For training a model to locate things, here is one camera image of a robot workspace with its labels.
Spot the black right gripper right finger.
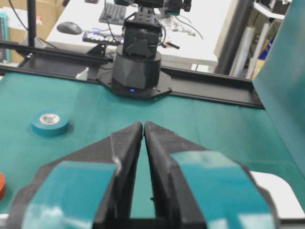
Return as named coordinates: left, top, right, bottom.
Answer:
left=144, top=122, right=280, bottom=229

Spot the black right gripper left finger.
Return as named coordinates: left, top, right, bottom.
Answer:
left=8, top=122, right=142, bottom=229

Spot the teal tape roll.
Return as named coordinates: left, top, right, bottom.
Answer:
left=30, top=110, right=69, bottom=137

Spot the red tape roll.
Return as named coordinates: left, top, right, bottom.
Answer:
left=0, top=173, right=6, bottom=201

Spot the white plastic case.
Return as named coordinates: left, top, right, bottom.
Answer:
left=250, top=171, right=305, bottom=229

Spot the green table cloth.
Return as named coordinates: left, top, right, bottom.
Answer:
left=0, top=73, right=305, bottom=214

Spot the green backdrop sheet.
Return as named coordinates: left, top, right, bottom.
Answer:
left=252, top=0, right=305, bottom=172

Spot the white desk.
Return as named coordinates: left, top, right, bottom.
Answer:
left=47, top=0, right=230, bottom=69

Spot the black computer mouse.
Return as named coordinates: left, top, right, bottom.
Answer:
left=57, top=21, right=82, bottom=35

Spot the dark keyboard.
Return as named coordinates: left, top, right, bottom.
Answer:
left=99, top=2, right=127, bottom=26

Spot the black aluminium frame rail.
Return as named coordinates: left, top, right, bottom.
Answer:
left=0, top=41, right=264, bottom=109

